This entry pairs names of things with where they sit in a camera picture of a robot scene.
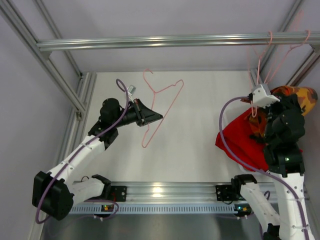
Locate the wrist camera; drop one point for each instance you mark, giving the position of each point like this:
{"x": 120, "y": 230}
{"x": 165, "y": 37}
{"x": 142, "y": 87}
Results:
{"x": 131, "y": 91}
{"x": 262, "y": 97}

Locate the orange patterned garment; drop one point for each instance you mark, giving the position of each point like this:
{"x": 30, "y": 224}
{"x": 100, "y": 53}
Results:
{"x": 307, "y": 98}

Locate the slotted cable duct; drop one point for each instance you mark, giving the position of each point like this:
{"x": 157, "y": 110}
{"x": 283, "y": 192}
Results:
{"x": 134, "y": 209}

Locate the aluminium frame post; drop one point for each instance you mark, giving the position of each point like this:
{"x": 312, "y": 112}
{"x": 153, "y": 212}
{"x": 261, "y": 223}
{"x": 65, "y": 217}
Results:
{"x": 288, "y": 35}
{"x": 20, "y": 27}

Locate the right aluminium frame post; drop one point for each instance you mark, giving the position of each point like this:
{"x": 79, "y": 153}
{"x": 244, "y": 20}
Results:
{"x": 288, "y": 35}

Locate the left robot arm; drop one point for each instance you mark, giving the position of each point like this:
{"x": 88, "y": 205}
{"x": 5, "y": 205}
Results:
{"x": 99, "y": 138}

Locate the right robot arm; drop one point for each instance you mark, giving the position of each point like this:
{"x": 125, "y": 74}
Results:
{"x": 284, "y": 126}

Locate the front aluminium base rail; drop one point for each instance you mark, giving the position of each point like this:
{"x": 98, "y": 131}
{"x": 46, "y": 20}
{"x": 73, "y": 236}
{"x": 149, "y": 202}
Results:
{"x": 170, "y": 191}

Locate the left aluminium frame post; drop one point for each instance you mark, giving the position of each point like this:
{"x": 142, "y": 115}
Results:
{"x": 20, "y": 27}

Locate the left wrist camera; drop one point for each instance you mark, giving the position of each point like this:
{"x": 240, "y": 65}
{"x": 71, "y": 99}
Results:
{"x": 131, "y": 91}

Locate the pink hanger with orange garment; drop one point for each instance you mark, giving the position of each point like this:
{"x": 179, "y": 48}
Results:
{"x": 145, "y": 143}

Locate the aluminium hanging rail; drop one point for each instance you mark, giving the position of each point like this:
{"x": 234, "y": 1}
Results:
{"x": 245, "y": 39}

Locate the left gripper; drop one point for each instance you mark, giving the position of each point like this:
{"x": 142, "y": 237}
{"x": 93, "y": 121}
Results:
{"x": 139, "y": 113}

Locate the pink hanger of red trousers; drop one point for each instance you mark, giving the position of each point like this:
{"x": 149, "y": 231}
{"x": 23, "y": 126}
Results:
{"x": 256, "y": 81}

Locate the pink hanger of blue garment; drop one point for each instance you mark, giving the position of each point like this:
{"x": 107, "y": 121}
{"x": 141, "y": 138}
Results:
{"x": 269, "y": 77}

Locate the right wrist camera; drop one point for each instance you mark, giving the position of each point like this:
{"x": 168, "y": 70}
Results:
{"x": 262, "y": 97}

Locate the red trousers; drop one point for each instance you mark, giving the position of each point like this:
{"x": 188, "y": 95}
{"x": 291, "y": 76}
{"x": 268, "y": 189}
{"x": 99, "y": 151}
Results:
{"x": 237, "y": 135}

